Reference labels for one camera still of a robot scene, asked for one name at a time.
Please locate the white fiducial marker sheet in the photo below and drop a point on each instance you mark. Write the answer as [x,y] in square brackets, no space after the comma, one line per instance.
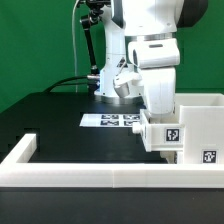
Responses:
[108,120]

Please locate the white drawer box front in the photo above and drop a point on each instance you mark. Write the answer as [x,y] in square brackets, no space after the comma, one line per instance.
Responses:
[169,156]

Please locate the white drawer box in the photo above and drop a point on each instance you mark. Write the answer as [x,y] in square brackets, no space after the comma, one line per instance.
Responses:
[169,156]
[158,135]

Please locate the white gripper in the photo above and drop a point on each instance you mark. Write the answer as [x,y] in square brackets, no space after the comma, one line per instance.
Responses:
[155,61]

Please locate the white drawer cabinet frame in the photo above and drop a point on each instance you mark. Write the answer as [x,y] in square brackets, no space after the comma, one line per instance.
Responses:
[202,116]

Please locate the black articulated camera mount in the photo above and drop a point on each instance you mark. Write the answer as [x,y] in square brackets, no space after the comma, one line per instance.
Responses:
[89,20]

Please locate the white workspace border fence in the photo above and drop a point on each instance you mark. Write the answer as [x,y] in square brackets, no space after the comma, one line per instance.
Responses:
[16,170]

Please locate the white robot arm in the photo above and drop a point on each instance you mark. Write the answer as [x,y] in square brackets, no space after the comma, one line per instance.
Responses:
[126,21]

